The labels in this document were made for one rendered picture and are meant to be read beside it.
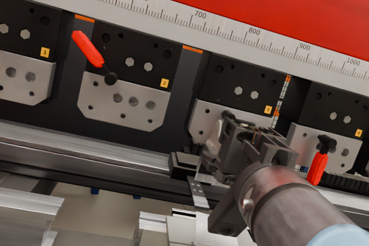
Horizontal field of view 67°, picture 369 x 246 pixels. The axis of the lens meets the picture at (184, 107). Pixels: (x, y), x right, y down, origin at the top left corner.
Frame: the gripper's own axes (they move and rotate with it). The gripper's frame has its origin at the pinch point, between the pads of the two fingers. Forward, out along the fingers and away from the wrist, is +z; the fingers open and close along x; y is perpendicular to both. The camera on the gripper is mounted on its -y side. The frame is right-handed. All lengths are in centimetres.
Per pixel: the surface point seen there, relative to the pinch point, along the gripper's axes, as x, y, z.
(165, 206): -32, -119, 176
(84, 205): 34, -119, 157
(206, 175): -1.8, -8.9, 6.9
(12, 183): 42, -31, 26
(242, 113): -3.3, 6.3, 2.5
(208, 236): -3.5, -18.3, 0.2
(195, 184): -4.4, -18.0, 20.9
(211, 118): 2.1, 4.1, 2.5
